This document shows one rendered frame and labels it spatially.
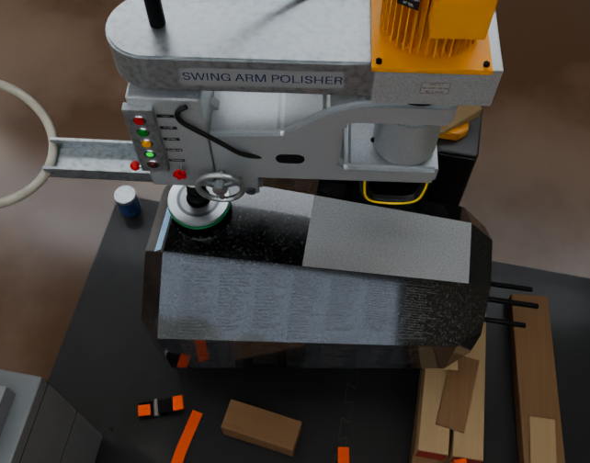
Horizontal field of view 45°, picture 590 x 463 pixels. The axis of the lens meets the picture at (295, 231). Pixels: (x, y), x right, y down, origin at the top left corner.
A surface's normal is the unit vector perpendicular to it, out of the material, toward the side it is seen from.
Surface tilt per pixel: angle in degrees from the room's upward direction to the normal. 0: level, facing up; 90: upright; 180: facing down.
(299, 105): 40
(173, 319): 45
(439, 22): 90
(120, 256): 0
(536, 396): 0
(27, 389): 0
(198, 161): 90
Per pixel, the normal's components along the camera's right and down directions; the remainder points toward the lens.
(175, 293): -0.08, 0.27
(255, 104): -0.07, -0.48
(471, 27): -0.04, 0.87
